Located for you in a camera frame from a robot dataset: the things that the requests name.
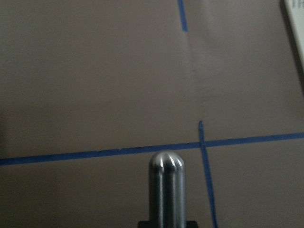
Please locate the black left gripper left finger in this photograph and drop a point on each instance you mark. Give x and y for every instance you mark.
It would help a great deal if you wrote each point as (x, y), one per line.
(143, 224)

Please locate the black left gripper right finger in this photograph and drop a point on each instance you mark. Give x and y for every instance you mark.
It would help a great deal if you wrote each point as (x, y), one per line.
(191, 224)

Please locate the cream bear tray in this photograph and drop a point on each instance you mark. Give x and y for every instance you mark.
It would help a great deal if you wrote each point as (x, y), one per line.
(293, 15)

